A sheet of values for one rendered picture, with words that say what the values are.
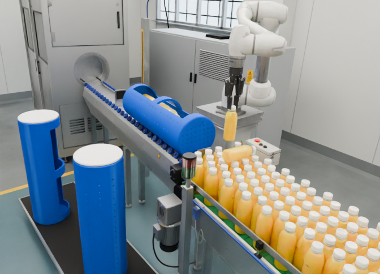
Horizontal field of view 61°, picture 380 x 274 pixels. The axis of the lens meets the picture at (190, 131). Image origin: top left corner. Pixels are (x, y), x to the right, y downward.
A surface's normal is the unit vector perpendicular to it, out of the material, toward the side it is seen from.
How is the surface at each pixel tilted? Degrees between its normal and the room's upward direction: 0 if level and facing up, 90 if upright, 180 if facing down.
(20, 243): 0
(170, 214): 90
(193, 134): 90
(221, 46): 90
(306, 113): 90
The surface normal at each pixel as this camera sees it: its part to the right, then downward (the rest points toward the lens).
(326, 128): -0.77, 0.21
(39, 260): 0.04, -0.92
